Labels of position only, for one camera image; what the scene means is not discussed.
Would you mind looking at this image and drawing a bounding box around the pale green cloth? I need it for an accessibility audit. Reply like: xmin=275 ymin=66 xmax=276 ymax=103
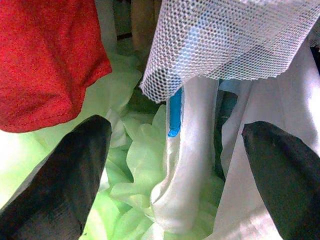
xmin=0 ymin=53 xmax=226 ymax=240

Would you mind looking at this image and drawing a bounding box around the blue strip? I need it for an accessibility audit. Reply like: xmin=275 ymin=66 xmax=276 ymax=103
xmin=166 ymin=88 xmax=183 ymax=138

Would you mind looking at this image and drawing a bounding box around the white mesh laundry bag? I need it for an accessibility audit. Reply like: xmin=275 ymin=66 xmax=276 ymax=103
xmin=139 ymin=0 xmax=320 ymax=104

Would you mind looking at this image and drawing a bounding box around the white cloth garment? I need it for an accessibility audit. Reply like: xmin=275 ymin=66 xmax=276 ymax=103
xmin=149 ymin=34 xmax=320 ymax=240

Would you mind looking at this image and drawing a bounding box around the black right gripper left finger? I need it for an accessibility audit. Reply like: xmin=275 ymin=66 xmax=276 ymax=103
xmin=0 ymin=114 xmax=113 ymax=240

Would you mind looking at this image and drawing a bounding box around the red knit cloth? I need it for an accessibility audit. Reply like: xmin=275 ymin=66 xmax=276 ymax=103
xmin=0 ymin=0 xmax=113 ymax=133

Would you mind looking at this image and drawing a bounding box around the beige hanging cloth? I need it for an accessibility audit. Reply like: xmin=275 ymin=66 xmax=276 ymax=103
xmin=131 ymin=0 xmax=163 ymax=66

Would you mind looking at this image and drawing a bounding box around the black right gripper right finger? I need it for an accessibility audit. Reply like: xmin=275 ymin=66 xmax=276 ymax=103
xmin=241 ymin=121 xmax=320 ymax=240

